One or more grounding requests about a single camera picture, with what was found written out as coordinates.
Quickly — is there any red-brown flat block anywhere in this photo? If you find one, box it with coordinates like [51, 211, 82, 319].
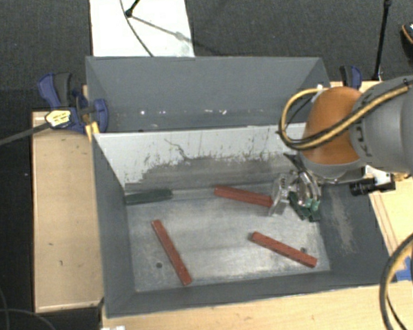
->
[150, 217, 194, 289]
[248, 227, 319, 272]
[212, 181, 276, 212]

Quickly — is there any black cylinder on white bracket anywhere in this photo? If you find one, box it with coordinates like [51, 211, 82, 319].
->
[347, 163, 397, 198]

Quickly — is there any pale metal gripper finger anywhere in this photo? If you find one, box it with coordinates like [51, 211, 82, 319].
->
[271, 173, 293, 202]
[267, 194, 290, 218]

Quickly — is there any pale wood board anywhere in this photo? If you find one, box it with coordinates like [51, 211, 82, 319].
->
[23, 107, 106, 314]

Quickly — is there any dark green flat block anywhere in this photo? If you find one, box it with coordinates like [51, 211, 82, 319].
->
[123, 187, 174, 206]

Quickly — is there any grey metal bin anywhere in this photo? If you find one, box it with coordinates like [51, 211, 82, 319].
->
[84, 40, 399, 320]

